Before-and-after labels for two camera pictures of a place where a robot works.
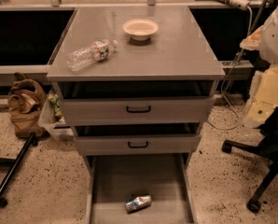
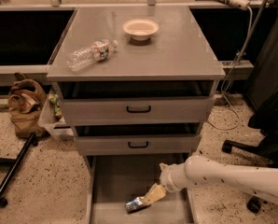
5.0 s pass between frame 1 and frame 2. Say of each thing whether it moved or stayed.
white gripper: moved
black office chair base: stayed
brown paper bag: stayed
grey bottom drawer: stayed
